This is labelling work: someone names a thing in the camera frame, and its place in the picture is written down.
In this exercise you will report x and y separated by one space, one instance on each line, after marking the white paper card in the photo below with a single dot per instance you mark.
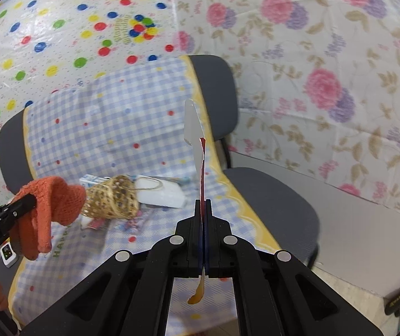
194 136

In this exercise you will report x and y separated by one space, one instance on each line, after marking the grey office chair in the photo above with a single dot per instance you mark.
289 218

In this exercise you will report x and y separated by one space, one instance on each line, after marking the polka dot plastic sheet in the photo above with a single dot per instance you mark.
50 45

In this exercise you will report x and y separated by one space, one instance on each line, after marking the small white milk carton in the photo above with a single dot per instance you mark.
89 180

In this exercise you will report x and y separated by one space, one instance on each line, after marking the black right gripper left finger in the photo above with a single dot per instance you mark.
179 255

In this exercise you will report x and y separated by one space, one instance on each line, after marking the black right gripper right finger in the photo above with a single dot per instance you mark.
227 255

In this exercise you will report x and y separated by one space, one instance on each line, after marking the blue checkered cloth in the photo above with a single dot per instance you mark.
130 122

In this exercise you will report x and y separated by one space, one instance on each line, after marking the floral plastic sheet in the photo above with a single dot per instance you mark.
318 85

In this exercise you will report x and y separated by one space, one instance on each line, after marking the orange knit glove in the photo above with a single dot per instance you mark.
57 202

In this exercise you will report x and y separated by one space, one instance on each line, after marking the cartoon printed wrapper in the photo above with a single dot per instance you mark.
133 225

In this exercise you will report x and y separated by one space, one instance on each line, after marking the woven bamboo basket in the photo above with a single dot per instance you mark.
114 198

